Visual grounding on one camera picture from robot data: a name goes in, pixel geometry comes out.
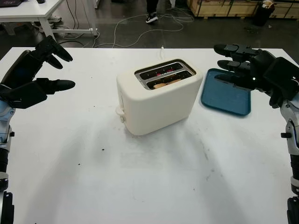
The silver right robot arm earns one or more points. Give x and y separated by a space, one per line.
292 116

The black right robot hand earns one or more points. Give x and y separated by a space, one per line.
278 74

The white sneaker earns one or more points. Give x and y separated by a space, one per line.
54 19

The blue plastic tray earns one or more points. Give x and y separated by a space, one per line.
224 100

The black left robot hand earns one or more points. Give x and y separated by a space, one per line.
21 70

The cream two-slot toaster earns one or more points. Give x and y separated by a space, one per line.
158 105

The white office desk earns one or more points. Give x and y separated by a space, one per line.
23 9

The person in beige jacket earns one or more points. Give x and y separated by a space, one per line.
151 7

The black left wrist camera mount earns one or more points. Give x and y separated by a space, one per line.
9 100

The wooden crate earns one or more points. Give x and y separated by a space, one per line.
222 9

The black trash bin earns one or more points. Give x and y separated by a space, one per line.
261 16

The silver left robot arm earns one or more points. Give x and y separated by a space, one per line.
4 121

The black laptop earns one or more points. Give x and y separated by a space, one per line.
9 2

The toast slice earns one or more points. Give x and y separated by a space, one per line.
160 85

